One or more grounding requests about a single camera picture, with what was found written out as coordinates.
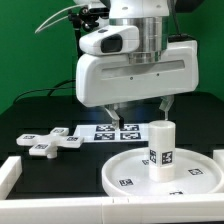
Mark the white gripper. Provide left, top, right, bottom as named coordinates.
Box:
left=76, top=41, right=199, bottom=129

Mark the white round table top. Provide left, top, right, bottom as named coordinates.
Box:
left=101, top=147, right=224, bottom=196

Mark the white cross-shaped table base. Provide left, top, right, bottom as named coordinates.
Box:
left=16, top=127, right=84, bottom=159

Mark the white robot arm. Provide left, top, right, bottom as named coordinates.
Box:
left=76, top=0, right=199, bottom=128

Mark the white marker tag plate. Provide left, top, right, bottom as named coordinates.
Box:
left=74, top=123, right=148, bottom=143

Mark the white right fence block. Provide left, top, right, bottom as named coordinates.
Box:
left=213, top=149, right=224, bottom=167

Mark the white fence block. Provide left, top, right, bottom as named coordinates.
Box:
left=0, top=156, right=22, bottom=200
left=213, top=149, right=224, bottom=167

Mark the white left fence block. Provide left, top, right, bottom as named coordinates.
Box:
left=0, top=156, right=22, bottom=200

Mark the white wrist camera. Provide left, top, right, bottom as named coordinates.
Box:
left=79, top=25, right=140, bottom=56

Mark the black cable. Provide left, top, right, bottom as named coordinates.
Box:
left=13, top=78, right=78, bottom=104

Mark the white front fence rail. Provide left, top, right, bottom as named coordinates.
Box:
left=0, top=193, right=224, bottom=224

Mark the white cable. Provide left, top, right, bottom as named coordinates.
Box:
left=34, top=3, right=88, bottom=35

